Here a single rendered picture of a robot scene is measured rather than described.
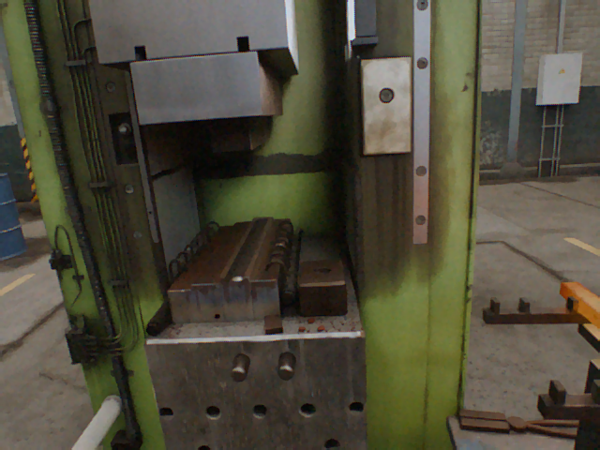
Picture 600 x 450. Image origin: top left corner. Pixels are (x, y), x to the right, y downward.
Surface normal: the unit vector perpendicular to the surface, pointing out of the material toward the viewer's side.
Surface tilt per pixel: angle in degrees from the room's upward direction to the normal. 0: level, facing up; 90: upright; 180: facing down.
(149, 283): 90
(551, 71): 90
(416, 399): 90
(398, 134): 90
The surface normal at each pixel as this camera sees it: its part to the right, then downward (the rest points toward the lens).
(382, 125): -0.04, 0.27
